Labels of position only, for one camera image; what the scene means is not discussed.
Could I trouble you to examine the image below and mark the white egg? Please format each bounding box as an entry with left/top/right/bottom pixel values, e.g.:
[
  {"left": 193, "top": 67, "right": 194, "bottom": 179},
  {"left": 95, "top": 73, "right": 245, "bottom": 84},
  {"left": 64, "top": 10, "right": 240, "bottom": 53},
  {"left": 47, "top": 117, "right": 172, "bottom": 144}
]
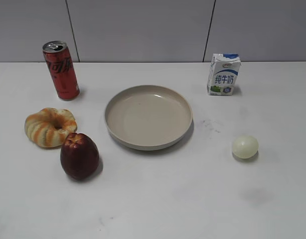
[{"left": 232, "top": 135, "right": 259, "bottom": 159}]

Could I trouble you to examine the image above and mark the beige round plate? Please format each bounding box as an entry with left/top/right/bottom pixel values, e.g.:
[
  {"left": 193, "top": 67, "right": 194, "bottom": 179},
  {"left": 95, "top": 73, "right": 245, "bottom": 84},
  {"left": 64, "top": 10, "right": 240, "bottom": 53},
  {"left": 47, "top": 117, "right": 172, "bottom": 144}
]
[{"left": 104, "top": 85, "right": 193, "bottom": 151}]

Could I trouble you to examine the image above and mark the striped ring-shaped croissant bread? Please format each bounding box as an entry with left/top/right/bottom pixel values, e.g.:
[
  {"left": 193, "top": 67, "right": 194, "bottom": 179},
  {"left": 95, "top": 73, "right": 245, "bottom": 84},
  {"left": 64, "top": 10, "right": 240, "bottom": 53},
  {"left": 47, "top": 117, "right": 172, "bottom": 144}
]
[{"left": 24, "top": 108, "right": 77, "bottom": 148}]

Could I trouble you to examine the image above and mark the red cola can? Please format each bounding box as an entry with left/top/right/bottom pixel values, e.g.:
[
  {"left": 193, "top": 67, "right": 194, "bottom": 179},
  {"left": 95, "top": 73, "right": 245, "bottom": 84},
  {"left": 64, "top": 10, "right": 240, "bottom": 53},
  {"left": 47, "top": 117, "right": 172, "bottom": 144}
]
[{"left": 42, "top": 40, "right": 80, "bottom": 101}]

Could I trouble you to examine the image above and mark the dark red apple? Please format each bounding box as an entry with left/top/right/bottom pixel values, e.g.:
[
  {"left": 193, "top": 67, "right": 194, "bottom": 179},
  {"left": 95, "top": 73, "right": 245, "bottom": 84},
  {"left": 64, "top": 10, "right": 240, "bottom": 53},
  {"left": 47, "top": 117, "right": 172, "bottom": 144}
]
[{"left": 60, "top": 133, "right": 103, "bottom": 181}]

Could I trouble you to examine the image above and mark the white blue milk carton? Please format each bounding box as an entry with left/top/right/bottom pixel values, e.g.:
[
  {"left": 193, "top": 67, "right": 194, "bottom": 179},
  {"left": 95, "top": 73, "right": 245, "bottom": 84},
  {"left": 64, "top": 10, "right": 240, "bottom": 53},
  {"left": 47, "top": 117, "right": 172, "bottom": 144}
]
[{"left": 207, "top": 53, "right": 241, "bottom": 96}]

